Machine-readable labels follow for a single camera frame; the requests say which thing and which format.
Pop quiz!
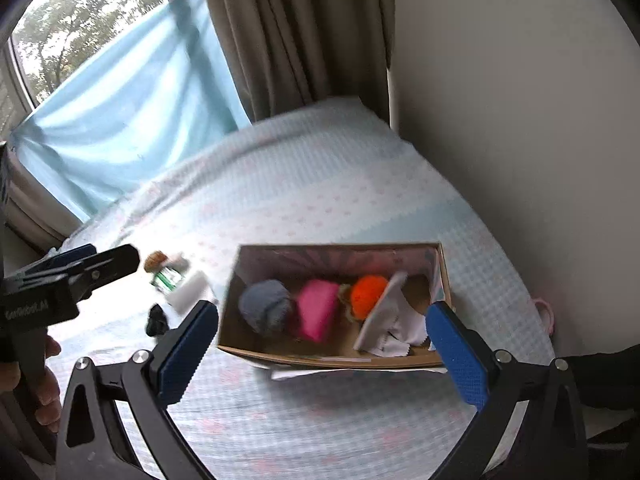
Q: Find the brown bear plush sock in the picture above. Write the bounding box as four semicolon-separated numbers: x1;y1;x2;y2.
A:
143;250;190;274

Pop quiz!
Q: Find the black sock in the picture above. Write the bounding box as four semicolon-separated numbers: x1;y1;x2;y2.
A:
145;304;169;338

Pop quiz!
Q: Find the green wet wipes pack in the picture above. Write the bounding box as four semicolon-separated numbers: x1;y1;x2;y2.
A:
151;266;186;295

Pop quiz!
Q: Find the white paper towel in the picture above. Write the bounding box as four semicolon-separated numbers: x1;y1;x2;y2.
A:
166;271;214;315

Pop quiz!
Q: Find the pink soft pouch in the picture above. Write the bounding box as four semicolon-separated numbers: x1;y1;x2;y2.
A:
294;280;340;344

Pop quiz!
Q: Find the person's left hand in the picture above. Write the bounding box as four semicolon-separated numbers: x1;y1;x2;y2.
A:
0;362;62;434

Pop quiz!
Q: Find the white cloth in box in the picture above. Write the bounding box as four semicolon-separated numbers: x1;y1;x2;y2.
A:
352;271;427;359

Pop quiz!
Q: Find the pink object beside bed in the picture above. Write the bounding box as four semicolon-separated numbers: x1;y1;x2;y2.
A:
533;298;555;337

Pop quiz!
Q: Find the grey yarn ball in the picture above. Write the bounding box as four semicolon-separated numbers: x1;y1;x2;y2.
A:
239;280;293;338

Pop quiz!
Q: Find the cardboard box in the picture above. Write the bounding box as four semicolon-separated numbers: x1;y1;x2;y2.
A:
217;243;451;370

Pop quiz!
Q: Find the orange plush toy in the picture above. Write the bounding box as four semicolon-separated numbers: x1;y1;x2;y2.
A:
338;274;388;322

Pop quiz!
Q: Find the light blue sheer curtain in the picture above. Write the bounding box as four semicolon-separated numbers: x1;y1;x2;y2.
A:
10;0;250;221

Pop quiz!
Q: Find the light blue patterned bedspread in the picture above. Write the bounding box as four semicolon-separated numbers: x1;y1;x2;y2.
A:
65;99;554;479

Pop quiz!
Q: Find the window with trees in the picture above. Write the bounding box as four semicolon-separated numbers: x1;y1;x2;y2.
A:
12;0;163;104

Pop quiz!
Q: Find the beige drape curtain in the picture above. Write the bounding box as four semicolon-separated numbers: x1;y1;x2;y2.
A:
206;0;395;122

